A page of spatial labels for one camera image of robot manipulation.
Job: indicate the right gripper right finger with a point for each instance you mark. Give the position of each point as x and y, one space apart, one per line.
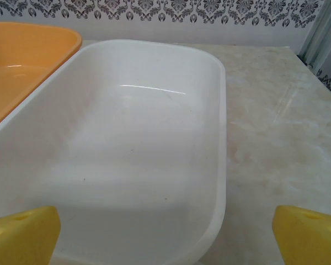
311 240

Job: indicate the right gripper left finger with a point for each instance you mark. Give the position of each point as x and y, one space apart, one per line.
19 240

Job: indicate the white plastic container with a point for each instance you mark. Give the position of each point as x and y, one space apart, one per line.
127 138

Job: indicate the orange plastic container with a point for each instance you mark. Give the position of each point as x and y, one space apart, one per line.
22 55

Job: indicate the aluminium frame post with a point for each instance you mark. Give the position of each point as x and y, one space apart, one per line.
320 25

